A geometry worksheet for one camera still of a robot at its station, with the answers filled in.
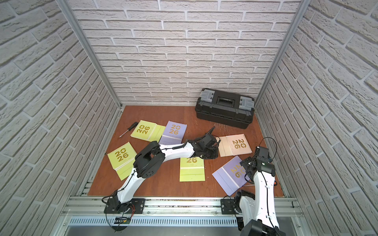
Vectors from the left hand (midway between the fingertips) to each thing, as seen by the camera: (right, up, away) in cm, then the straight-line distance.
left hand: (222, 155), depth 88 cm
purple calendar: (-32, +13, +12) cm, 37 cm away
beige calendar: (+9, +5, +7) cm, 12 cm away
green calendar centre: (-19, -8, -2) cm, 21 cm away
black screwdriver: (-62, +19, +18) cm, 67 cm away
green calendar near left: (-63, -2, +1) cm, 63 cm away
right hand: (+13, -5, -9) cm, 16 cm away
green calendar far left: (-50, +14, +14) cm, 54 cm away
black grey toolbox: (+4, +30, +8) cm, 31 cm away
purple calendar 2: (+4, -11, -5) cm, 13 cm away
